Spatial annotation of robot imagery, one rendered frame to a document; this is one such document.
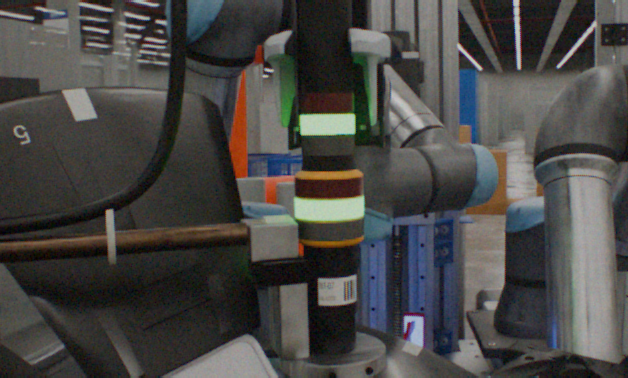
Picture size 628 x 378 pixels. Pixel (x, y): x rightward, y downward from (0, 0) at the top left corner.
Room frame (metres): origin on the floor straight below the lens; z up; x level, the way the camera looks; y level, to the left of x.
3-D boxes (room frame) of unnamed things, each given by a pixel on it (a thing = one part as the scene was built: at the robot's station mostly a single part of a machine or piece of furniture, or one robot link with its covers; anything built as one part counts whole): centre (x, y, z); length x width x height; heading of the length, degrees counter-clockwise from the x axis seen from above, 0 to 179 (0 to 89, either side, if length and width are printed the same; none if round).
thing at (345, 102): (0.43, -0.01, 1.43); 0.03 x 0.03 x 0.01
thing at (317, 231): (0.43, -0.01, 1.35); 0.04 x 0.04 x 0.01
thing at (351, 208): (0.43, -0.01, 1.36); 0.04 x 0.04 x 0.01
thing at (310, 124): (0.43, -0.01, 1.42); 0.03 x 0.03 x 0.01
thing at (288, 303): (0.42, 0.00, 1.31); 0.09 x 0.07 x 0.10; 108
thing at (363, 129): (0.55, -0.02, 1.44); 0.12 x 0.08 x 0.09; 173
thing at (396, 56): (0.49, -0.04, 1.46); 0.09 x 0.05 x 0.02; 2
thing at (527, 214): (1.16, -0.39, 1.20); 0.13 x 0.12 x 0.14; 77
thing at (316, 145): (0.43, -0.01, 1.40); 0.03 x 0.03 x 0.01
